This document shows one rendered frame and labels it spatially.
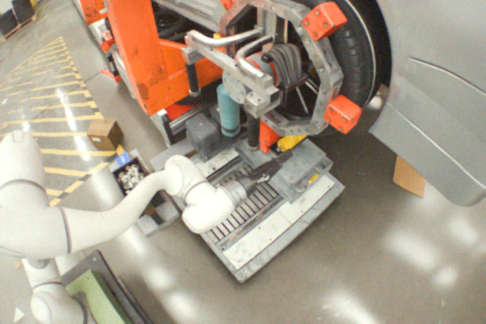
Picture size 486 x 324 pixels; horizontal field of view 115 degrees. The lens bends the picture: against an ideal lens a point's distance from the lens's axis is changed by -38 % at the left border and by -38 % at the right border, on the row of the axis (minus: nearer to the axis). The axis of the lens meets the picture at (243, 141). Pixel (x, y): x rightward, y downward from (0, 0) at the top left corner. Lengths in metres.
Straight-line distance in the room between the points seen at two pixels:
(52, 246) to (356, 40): 0.89
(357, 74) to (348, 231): 1.02
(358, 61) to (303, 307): 1.18
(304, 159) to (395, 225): 0.77
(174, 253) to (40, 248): 1.06
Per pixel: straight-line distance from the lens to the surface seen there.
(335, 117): 0.77
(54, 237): 0.51
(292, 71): 0.65
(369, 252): 1.57
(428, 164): 0.89
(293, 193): 1.39
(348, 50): 0.75
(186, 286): 1.42
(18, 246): 0.51
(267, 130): 1.07
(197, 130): 1.31
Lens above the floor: 1.38
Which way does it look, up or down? 52 degrees down
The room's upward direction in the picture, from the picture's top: 2 degrees counter-clockwise
